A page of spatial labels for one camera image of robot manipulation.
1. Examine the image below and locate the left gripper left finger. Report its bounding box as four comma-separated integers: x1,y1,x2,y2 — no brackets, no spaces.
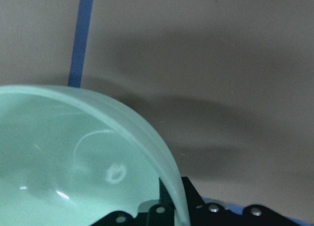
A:
90,177,176,226

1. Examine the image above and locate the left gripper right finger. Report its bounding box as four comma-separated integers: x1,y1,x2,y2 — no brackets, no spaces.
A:
182,177,309,226

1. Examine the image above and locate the green bowl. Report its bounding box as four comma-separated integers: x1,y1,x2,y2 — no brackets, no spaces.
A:
0,85,190,226

